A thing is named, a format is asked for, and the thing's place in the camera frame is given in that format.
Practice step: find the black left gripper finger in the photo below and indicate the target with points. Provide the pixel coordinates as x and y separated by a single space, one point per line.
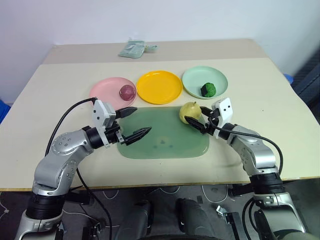
138 134
126 112

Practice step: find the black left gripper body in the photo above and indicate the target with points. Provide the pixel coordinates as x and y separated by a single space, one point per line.
113 133

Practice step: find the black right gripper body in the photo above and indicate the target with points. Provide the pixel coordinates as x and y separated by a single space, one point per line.
211 124

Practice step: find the yellow-green pear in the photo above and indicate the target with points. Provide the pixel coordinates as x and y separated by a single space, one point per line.
189 112

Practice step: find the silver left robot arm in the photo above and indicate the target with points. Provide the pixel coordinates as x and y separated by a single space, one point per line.
62 146

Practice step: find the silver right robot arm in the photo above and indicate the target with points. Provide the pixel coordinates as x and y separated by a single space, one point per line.
260 153

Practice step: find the pink plate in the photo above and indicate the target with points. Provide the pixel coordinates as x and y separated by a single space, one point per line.
107 88

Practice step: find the pale green plate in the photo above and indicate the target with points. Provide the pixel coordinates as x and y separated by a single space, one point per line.
197 77

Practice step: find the yellow plate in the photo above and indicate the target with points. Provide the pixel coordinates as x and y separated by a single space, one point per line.
159 87

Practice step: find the purple round fruit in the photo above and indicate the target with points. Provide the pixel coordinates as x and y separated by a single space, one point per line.
127 92

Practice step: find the dark green broccoli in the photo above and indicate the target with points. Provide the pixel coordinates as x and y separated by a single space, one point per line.
208 90

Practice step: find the translucent green tray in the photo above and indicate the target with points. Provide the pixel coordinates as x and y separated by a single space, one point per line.
162 135

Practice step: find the pale green folded packet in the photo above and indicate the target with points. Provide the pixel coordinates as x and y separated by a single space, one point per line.
131 49

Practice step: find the small pale green pouch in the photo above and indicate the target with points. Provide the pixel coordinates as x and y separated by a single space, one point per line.
151 47

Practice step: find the black box under table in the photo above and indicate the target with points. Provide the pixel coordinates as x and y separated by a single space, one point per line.
78 198

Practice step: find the dark woven chair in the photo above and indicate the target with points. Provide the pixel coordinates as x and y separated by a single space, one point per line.
307 80

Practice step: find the blue object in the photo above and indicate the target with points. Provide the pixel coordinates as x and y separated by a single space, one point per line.
3 111

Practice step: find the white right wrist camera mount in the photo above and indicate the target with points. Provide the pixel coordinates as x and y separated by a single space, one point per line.
225 108

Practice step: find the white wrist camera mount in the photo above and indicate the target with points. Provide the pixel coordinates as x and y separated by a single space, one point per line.
225 108
99 112

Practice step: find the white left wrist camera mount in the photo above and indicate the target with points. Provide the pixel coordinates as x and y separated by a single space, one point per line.
99 112

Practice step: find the black metal bracket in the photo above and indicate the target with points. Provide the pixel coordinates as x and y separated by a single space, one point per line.
230 217

